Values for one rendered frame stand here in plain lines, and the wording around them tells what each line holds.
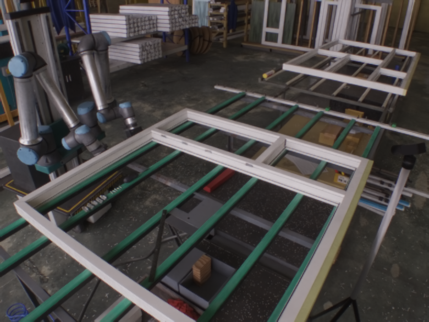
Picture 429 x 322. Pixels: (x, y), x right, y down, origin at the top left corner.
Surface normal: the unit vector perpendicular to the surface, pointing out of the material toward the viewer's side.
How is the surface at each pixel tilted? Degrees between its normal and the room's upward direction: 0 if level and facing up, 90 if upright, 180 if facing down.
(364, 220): 0
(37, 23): 90
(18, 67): 83
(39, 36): 90
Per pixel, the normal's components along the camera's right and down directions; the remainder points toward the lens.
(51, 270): 0.00, -0.85
